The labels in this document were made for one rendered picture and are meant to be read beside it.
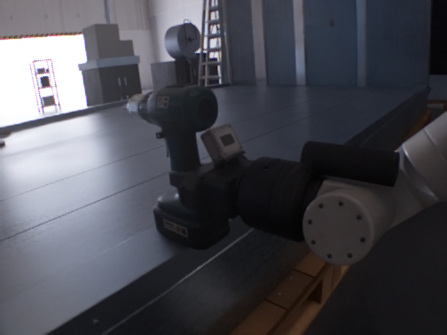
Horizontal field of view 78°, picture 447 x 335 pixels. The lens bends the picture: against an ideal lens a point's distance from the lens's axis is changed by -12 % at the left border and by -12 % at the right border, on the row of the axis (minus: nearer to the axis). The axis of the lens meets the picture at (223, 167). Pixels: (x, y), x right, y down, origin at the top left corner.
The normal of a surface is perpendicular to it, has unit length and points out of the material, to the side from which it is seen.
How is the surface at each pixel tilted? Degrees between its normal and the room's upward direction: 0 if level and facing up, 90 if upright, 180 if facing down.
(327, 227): 77
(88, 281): 0
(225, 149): 60
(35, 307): 0
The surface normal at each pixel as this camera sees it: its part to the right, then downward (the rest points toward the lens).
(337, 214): -0.65, 0.08
